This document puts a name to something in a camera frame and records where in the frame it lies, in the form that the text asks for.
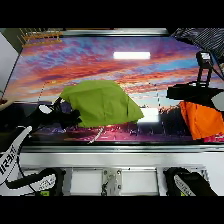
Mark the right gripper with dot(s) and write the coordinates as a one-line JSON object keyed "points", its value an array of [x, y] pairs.
{"points": [[197, 93]]}

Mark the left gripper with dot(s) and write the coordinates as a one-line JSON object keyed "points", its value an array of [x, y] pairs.
{"points": [[69, 119]]}

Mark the green garment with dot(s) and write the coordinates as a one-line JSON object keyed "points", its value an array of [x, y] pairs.
{"points": [[101, 101]]}

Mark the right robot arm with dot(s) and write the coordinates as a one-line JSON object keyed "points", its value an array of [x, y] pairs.
{"points": [[191, 183]]}

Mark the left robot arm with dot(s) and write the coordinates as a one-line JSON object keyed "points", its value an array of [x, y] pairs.
{"points": [[12, 151]]}

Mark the orange garment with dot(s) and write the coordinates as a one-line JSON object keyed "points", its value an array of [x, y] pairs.
{"points": [[203, 120]]}

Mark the striped garment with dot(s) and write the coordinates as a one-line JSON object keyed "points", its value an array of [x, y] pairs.
{"points": [[204, 38]]}

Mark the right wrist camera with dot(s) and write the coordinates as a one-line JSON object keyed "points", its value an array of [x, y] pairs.
{"points": [[203, 58]]}

